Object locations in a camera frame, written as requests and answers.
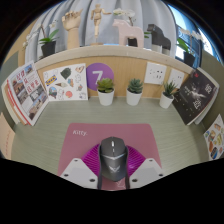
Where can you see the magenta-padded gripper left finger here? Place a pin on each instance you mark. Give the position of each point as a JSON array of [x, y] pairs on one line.
[[78, 170]]

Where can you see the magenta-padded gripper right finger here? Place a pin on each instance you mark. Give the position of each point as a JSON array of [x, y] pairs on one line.
[[148, 170]]

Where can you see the grey computer mouse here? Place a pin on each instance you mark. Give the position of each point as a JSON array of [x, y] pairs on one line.
[[113, 160]]

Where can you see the pink mouse pad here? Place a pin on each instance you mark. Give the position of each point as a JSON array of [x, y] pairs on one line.
[[100, 131]]

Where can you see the succulent in white pot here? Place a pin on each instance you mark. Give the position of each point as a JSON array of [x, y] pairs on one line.
[[105, 98], [134, 98], [165, 101]]

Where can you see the colourful sticker sheet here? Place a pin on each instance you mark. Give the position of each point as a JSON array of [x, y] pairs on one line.
[[215, 138]]

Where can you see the black book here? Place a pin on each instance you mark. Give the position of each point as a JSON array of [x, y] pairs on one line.
[[195, 96]]

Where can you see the white sticker sheet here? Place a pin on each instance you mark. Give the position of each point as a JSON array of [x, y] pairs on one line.
[[65, 83]]

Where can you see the round purple number sticker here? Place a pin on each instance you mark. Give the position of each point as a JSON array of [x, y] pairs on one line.
[[98, 75]]

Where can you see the wooden desk shelf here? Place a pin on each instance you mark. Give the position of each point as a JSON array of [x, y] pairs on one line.
[[116, 51]]

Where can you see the black horse figurine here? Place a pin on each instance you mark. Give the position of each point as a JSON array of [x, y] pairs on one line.
[[160, 38]]

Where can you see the pink horse figurine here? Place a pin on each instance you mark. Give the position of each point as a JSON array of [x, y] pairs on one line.
[[128, 31]]

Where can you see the wooden mannequin figure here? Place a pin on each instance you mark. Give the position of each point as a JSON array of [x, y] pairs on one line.
[[97, 20]]

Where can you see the grey white curtain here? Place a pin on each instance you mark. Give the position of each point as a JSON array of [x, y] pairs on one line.
[[150, 13]]

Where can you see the white wall socket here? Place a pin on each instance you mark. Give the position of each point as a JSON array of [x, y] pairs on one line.
[[155, 73], [176, 78]]

